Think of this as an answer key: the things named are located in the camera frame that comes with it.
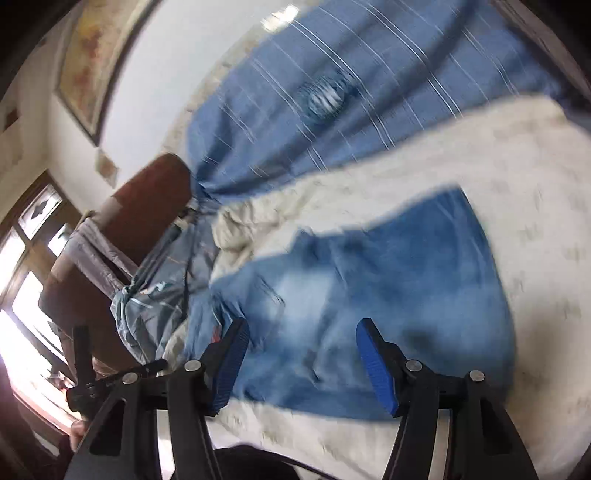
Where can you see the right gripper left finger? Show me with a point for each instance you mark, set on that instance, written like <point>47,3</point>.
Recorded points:
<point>123,437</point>

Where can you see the blue denim jeans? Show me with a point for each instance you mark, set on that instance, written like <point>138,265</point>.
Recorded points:
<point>426,277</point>

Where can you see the person's left hand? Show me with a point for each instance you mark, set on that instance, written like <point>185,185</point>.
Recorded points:
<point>78,430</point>

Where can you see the wooden door with glass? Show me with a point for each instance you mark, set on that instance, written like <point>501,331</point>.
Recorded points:
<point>33,234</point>

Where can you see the grey patterned bed sheet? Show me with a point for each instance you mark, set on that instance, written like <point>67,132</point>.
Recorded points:
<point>156,302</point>

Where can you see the grey garment on headboard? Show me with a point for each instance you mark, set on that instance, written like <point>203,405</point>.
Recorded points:
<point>98,259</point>

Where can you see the cream floral quilt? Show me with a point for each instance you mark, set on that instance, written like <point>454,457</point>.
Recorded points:
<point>525,169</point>

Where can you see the blue plaid duvet roll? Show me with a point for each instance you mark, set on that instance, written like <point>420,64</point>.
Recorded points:
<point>353,78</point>

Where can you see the small wall picture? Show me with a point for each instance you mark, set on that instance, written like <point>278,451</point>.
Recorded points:
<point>106,168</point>

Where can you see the framed wall painting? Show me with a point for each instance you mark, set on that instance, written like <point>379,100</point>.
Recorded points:
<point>94,53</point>

